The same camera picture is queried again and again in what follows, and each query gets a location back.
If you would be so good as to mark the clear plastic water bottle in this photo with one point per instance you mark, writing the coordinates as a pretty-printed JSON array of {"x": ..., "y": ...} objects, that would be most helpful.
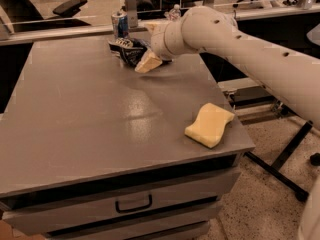
[{"x": 174, "y": 14}]

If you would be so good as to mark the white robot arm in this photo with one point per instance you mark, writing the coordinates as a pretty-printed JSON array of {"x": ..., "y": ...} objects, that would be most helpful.
[{"x": 258, "y": 210}]

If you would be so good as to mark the redbull can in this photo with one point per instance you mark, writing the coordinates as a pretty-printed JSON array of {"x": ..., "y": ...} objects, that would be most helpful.
[{"x": 120, "y": 24}]

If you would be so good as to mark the black office chair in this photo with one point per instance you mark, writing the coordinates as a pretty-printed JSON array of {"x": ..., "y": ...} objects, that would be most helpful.
[{"x": 31, "y": 15}]

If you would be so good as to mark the grey drawer cabinet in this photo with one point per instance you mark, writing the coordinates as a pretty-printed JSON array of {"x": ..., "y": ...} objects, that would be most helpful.
[{"x": 83, "y": 130}]

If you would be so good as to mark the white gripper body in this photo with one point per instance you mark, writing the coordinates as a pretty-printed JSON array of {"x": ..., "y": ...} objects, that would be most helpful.
[{"x": 158, "y": 43}]

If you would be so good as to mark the yellow sponge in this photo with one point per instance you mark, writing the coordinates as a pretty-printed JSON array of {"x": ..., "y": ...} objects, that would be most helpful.
[{"x": 209, "y": 125}]

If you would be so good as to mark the black drawer handle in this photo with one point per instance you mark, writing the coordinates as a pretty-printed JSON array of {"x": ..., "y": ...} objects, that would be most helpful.
[{"x": 133, "y": 204}]

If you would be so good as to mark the black floor stand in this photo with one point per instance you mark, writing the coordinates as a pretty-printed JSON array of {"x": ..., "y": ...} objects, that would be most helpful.
[{"x": 281, "y": 160}]

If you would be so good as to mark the blue chip bag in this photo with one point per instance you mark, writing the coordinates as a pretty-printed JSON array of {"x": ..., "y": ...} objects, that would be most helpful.
[{"x": 130, "y": 50}]

